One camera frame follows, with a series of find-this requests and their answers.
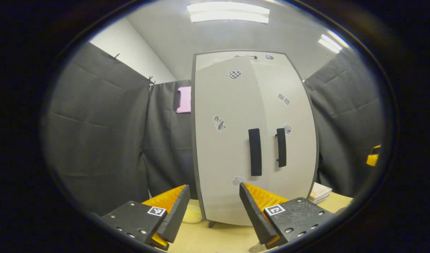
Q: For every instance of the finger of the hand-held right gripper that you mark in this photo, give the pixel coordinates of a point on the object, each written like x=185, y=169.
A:
x=373, y=158

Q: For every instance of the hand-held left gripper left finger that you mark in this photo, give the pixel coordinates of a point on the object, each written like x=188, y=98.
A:
x=176, y=214

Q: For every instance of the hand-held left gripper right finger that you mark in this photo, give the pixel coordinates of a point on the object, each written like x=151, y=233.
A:
x=257, y=218

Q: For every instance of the round yellow coaster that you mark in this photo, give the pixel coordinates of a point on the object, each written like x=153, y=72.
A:
x=192, y=214

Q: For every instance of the grey cabinet door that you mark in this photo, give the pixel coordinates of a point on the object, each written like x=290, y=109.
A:
x=229, y=158
x=295, y=105

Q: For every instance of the grey cabinet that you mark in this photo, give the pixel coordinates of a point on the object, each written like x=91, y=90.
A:
x=214, y=58

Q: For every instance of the beige cover book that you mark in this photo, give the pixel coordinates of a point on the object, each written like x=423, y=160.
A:
x=320, y=190

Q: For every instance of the white book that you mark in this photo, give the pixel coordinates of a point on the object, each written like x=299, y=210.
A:
x=319, y=200

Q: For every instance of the black backdrop cloth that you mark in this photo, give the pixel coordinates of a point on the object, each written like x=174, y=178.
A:
x=102, y=140

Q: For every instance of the small ceiling light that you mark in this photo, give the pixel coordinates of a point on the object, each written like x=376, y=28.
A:
x=332, y=43

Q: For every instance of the large ceiling light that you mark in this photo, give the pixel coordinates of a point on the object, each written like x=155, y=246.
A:
x=229, y=12

